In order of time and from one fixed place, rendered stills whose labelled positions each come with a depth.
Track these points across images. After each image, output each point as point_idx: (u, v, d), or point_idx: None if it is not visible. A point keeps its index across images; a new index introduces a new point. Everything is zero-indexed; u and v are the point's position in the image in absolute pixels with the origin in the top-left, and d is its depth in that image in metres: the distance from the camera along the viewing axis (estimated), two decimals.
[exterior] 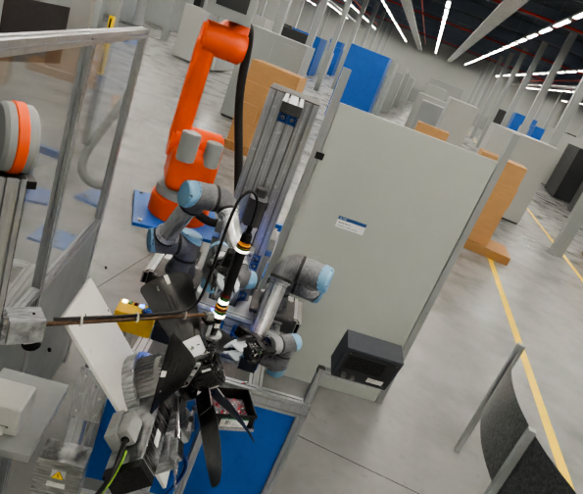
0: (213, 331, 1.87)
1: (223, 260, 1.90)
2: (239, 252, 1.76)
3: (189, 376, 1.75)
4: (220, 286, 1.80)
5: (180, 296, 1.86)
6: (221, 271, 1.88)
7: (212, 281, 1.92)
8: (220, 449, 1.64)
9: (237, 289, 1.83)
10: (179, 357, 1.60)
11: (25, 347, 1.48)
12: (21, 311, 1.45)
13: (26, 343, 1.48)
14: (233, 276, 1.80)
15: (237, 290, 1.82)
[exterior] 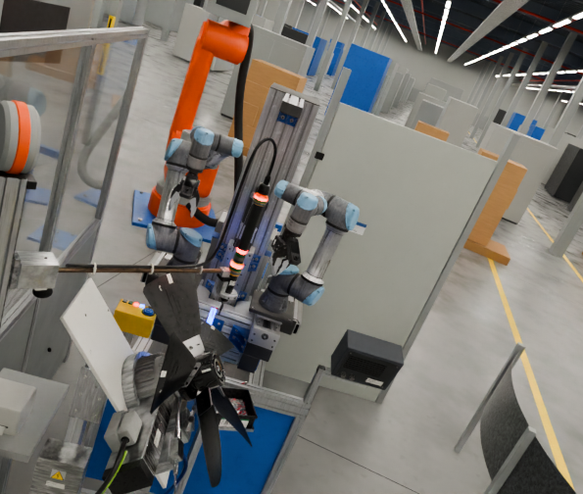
0: (228, 289, 1.81)
1: None
2: (257, 205, 1.70)
3: (188, 347, 1.83)
4: (169, 207, 2.25)
5: (217, 337, 2.10)
6: None
7: None
8: (179, 348, 1.59)
9: (193, 214, 2.26)
10: (188, 294, 1.86)
11: (37, 293, 1.42)
12: (32, 255, 1.39)
13: (38, 290, 1.42)
14: (250, 230, 1.74)
15: (193, 215, 2.26)
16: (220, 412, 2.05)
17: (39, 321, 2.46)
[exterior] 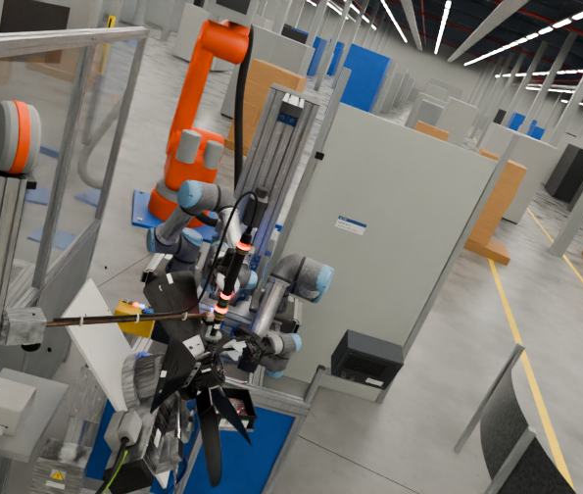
0: (213, 332, 1.88)
1: (223, 260, 1.90)
2: (239, 253, 1.76)
3: (188, 347, 1.83)
4: (220, 286, 1.80)
5: None
6: (221, 271, 1.88)
7: (212, 281, 1.92)
8: (179, 348, 1.59)
9: (237, 289, 1.82)
10: (188, 294, 1.86)
11: (25, 347, 1.48)
12: (21, 312, 1.45)
13: (26, 344, 1.48)
14: (233, 277, 1.80)
15: (237, 290, 1.82)
16: (220, 412, 2.06)
17: None
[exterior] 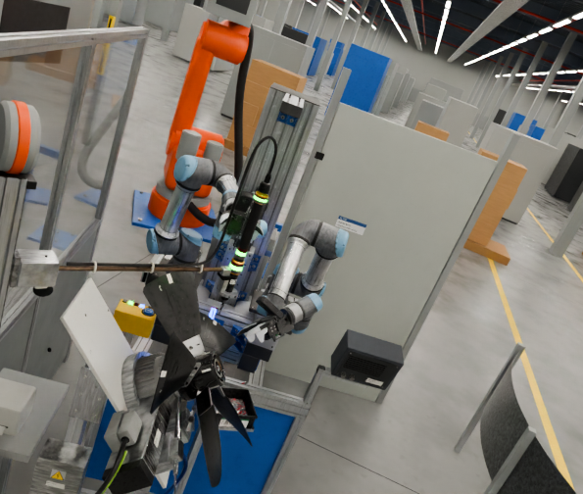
0: (228, 288, 1.81)
1: (236, 203, 1.92)
2: (257, 203, 1.70)
3: (188, 347, 1.83)
4: (219, 221, 1.82)
5: (218, 334, 2.09)
6: (235, 214, 1.90)
7: (224, 224, 1.94)
8: (179, 348, 1.59)
9: (263, 230, 1.88)
10: (188, 294, 1.86)
11: (37, 291, 1.42)
12: (32, 253, 1.39)
13: (38, 288, 1.42)
14: (251, 229, 1.73)
15: (263, 231, 1.87)
16: (220, 412, 2.06)
17: (39, 321, 2.46)
